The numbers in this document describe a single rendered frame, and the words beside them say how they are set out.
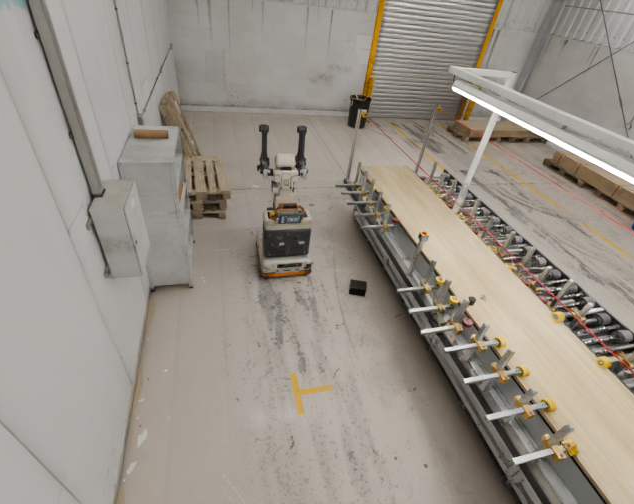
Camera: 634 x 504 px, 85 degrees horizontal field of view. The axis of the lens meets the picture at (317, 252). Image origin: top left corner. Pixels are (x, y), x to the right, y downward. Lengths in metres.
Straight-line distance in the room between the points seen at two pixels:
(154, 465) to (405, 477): 1.91
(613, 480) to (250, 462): 2.33
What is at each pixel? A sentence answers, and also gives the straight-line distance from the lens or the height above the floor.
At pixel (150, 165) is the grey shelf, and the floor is 1.52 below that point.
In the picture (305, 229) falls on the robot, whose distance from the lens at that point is 3.97.
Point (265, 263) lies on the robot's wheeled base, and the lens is 4.10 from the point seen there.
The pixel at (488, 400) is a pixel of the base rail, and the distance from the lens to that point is 3.00.
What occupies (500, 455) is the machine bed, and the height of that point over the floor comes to 0.17.
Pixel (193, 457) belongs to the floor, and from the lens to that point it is 3.20.
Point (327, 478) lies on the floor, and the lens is 3.14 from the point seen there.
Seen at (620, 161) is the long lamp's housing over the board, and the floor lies 2.37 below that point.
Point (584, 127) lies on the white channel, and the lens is 2.66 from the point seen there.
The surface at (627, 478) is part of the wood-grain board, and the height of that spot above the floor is 0.90.
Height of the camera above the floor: 2.96
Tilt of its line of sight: 38 degrees down
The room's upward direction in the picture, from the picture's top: 8 degrees clockwise
